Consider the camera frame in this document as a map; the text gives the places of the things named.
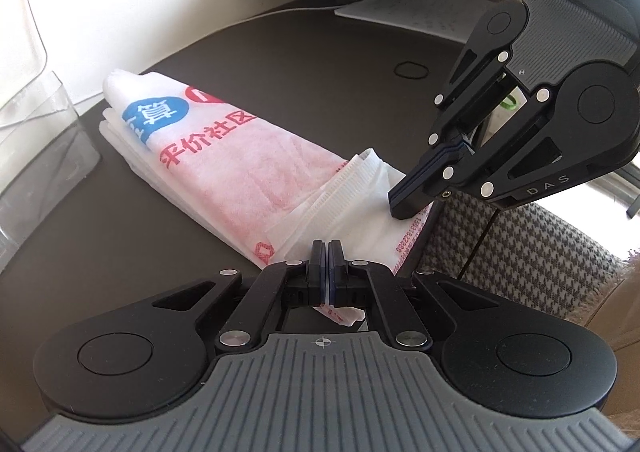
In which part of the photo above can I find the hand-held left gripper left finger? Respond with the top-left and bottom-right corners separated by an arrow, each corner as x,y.
150,241 -> 327,350

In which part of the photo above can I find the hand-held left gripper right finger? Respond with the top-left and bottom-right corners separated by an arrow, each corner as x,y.
327,241 -> 501,350

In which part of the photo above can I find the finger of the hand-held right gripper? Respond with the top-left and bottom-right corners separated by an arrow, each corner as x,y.
389,87 -> 576,220
389,40 -> 511,194

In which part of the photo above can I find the white printed shopping bag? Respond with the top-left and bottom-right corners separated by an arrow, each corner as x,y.
98,67 -> 436,330

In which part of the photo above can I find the clear plastic lidded box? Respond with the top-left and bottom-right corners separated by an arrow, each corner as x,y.
0,0 -> 103,273

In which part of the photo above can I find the houndstooth fabric chair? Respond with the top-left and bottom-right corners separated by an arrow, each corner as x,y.
415,192 -> 626,333

